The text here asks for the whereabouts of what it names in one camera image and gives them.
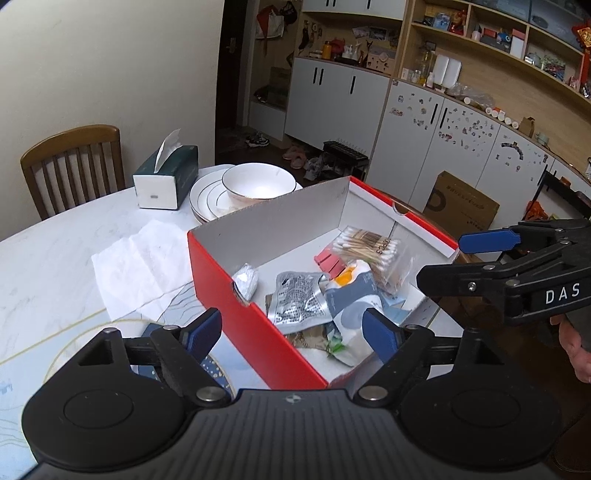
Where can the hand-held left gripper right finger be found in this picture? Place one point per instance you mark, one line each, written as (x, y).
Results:
(381, 334)

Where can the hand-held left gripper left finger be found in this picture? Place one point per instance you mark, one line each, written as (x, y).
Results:
(203, 332)

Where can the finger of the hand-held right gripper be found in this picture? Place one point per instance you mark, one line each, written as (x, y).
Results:
(457, 281)
(489, 241)

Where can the red cardboard box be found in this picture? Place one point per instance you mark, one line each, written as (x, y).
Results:
(244, 332)

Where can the white bag with grey label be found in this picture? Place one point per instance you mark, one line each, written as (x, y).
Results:
(355, 300)

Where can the small silvery packet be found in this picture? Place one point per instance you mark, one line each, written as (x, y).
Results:
(245, 281)

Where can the cotton swab bag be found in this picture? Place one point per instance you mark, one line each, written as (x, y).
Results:
(374, 251)

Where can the pink binder clip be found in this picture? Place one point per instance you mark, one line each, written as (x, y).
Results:
(330, 263)

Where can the silver foil packet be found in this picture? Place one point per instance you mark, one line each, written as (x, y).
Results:
(298, 300)

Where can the person's right hand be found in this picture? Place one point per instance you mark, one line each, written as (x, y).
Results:
(577, 350)

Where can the brown cardboard box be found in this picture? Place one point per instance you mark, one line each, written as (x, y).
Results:
(461, 203)

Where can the white paper tissue sheet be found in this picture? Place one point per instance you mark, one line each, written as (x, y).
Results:
(138, 263)

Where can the white plate stack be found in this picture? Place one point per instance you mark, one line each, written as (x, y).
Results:
(207, 198)

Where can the white bowl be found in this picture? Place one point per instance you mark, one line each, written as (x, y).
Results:
(258, 182)

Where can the green and white tissue box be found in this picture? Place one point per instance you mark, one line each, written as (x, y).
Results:
(161, 177)

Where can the black shoe rack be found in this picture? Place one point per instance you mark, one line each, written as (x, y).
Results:
(344, 154)

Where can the pink slippers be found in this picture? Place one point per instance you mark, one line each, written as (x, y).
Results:
(294, 158)

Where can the dark sneakers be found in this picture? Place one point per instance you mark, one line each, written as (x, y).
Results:
(256, 140)

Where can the wooden chair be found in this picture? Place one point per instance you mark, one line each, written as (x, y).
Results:
(69, 170)

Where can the red hanging bag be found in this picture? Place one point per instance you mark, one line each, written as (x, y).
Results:
(270, 21)

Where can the wooden wall shelf unit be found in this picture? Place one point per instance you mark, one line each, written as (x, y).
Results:
(498, 64)

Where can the white wall cabinet unit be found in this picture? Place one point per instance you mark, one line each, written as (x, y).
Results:
(337, 97)

